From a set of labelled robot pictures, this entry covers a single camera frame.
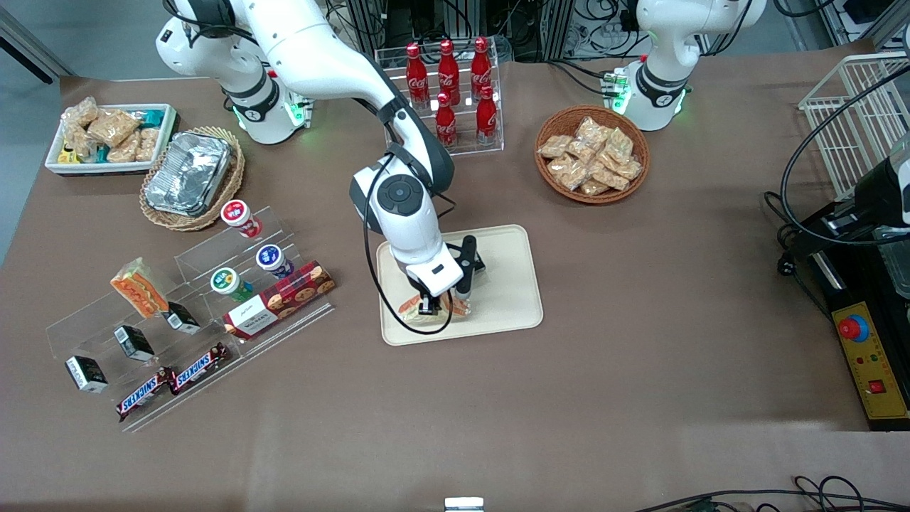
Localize plastic-wrapped triangle sandwich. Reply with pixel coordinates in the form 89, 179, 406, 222
397, 293, 471, 322
110, 257, 170, 319

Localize beige plastic tray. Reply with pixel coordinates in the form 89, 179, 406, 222
375, 224, 545, 347

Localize clear acrylic bottle rack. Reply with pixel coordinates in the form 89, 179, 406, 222
375, 44, 505, 156

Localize red plaid cookie box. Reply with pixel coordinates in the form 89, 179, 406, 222
223, 260, 336, 340

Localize round brown wicker basket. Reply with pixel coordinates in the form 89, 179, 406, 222
534, 105, 651, 206

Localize red Coca-Cola bottle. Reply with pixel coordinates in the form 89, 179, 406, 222
434, 91, 457, 146
471, 36, 493, 100
475, 85, 498, 143
405, 43, 429, 107
437, 39, 461, 106

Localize blue-lid yogurt cup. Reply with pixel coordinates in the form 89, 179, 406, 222
255, 243, 294, 279

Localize green-lid yogurt cup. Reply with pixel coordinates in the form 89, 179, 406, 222
210, 267, 253, 303

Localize red-lid yogurt cup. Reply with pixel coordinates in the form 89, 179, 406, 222
220, 199, 262, 239

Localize clear acrylic stepped display stand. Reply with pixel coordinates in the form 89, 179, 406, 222
45, 205, 336, 434

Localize Snickers chocolate bar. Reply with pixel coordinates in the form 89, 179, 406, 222
168, 342, 232, 396
116, 366, 176, 422

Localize small black snack box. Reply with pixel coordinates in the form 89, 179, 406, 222
166, 302, 202, 335
65, 356, 109, 393
114, 325, 155, 361

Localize oval wicker basket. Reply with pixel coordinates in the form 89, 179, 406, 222
139, 126, 246, 233

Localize aluminium foil container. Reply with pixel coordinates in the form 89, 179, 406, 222
144, 131, 236, 218

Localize white rectangular snack bin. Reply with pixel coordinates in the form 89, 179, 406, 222
44, 103, 178, 176

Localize black equipment base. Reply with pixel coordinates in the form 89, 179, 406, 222
789, 199, 910, 431

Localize yellow emergency stop control box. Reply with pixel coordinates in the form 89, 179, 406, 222
830, 302, 910, 422

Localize black and white machine head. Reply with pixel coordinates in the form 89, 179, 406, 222
850, 132, 910, 246

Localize grey metal bar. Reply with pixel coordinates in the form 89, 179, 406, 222
0, 7, 72, 85

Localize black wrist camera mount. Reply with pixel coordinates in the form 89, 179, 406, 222
442, 235, 488, 299

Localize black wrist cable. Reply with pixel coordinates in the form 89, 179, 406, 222
364, 146, 456, 336

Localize aluminium frame rack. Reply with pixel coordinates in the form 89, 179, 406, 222
341, 0, 641, 61

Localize thick black looped cable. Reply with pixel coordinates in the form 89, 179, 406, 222
780, 63, 910, 246

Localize black floor cables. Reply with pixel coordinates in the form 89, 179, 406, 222
633, 475, 910, 512

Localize white wire basket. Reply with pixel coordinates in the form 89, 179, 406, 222
798, 51, 910, 200

